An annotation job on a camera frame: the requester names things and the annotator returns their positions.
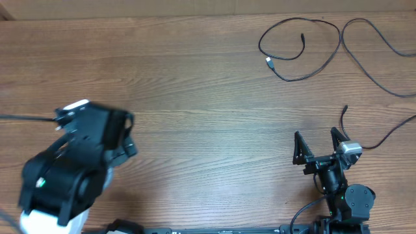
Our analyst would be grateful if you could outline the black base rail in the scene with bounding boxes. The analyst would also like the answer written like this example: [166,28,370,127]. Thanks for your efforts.
[139,224,315,234]

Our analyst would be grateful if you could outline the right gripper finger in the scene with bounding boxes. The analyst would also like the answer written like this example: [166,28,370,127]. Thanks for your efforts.
[292,131,314,165]
[330,127,349,151]

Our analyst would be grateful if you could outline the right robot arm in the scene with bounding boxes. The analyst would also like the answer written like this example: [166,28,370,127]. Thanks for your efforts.
[289,127,376,234]

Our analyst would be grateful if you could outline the black USB cable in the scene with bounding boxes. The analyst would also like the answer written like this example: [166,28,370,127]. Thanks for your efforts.
[258,17,341,83]

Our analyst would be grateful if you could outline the black cable with thin plug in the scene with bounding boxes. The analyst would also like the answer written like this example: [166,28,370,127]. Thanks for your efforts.
[340,18,416,150]

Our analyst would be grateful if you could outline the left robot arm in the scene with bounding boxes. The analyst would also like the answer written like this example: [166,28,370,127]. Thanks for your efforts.
[18,99,138,233]

